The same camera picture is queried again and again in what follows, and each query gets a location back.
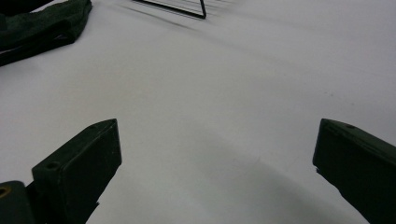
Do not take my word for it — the black wire rack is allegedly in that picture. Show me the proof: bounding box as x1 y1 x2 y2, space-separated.
132 0 207 21

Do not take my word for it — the dark grey towel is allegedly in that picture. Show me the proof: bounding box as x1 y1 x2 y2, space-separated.
0 0 93 67

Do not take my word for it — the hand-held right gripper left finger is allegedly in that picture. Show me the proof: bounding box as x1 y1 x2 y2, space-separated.
32 118 122 224

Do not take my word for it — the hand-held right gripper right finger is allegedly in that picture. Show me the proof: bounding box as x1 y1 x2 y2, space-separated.
312 118 396 224

